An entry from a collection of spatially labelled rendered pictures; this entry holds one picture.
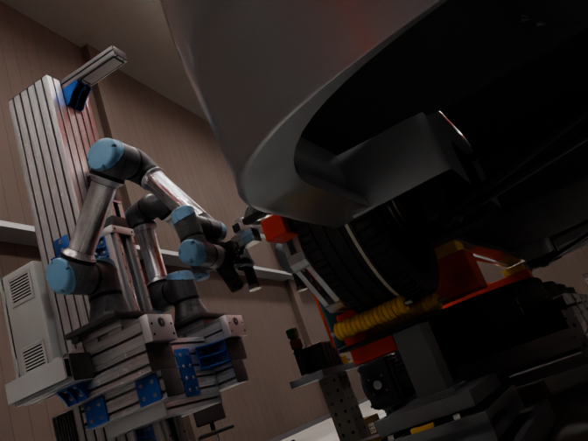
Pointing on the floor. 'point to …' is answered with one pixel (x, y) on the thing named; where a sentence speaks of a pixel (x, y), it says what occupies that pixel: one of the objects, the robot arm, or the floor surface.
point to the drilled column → (344, 408)
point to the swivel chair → (211, 420)
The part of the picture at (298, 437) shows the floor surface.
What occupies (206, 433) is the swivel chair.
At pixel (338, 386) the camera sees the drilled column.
